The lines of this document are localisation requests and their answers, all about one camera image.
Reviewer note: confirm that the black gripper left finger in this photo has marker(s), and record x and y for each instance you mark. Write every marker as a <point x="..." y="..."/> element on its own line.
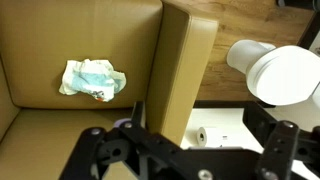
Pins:
<point x="110" y="153"/>

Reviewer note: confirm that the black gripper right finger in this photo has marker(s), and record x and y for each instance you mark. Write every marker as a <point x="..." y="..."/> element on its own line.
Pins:
<point x="283" y="150"/>

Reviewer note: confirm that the white and blue towel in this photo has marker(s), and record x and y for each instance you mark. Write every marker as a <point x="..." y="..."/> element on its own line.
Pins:
<point x="90" y="80"/>

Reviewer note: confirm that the white platform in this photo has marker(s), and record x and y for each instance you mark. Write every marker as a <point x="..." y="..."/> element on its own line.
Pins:
<point x="226" y="120"/>

